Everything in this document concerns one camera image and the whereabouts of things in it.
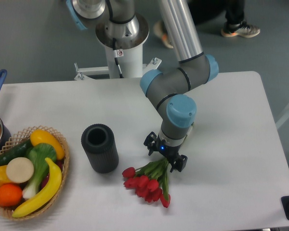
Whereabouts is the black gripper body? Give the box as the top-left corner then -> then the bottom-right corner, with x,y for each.
156,138 -> 183,162

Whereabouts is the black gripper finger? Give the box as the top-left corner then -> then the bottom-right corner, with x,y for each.
144,131 -> 158,155
168,154 -> 187,172

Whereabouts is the red tulip bouquet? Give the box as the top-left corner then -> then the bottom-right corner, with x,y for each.
122,157 -> 171,208

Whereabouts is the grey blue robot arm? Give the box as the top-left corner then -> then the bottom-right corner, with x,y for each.
66,0 -> 219,171

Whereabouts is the dark grey ribbed vase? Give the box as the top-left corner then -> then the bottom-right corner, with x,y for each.
81,124 -> 119,174

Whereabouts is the yellow banana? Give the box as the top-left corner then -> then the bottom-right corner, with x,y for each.
12,157 -> 62,218

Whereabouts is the green bok choy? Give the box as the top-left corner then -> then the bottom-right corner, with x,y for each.
23,143 -> 57,200

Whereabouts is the person's left sneaker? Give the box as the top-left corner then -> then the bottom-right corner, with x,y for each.
153,20 -> 173,49

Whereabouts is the person's sneaker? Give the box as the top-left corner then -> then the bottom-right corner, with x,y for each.
153,20 -> 173,49
221,21 -> 261,38

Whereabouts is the woven wicker basket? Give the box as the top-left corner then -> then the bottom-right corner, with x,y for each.
0,126 -> 70,221

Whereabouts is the green cucumber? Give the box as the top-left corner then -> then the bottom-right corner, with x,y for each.
0,140 -> 33,166

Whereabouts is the beige round disc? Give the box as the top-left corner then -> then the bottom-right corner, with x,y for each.
6,157 -> 34,183

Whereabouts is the person's right sneaker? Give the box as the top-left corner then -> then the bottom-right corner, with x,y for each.
221,21 -> 261,38

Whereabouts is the orange fruit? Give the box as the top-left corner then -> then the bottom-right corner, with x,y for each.
0,183 -> 22,207

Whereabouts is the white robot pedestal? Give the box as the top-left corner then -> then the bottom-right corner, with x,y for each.
74,13 -> 162,80

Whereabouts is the black cable on pedestal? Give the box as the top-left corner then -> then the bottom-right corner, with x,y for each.
112,38 -> 124,79

